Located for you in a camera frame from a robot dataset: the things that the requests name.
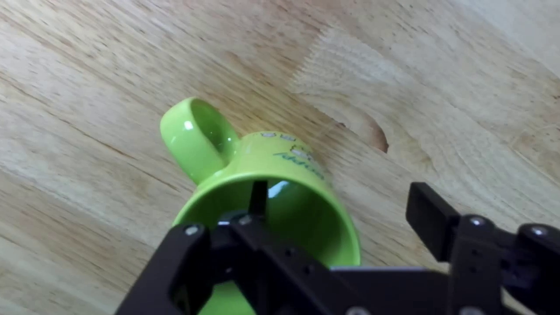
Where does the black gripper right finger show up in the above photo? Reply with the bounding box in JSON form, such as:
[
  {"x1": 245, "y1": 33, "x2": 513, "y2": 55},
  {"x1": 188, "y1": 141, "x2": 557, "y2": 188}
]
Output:
[{"x1": 406, "y1": 180, "x2": 560, "y2": 315}]

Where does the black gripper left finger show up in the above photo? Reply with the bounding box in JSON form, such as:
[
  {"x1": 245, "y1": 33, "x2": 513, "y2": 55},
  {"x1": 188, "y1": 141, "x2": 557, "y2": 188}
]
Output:
[{"x1": 114, "y1": 178, "x2": 352, "y2": 315}]

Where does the green cartoon print mug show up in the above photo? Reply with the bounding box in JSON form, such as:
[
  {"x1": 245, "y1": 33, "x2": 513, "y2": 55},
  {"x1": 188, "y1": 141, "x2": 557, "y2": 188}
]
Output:
[{"x1": 160, "y1": 96, "x2": 363, "y2": 315}]

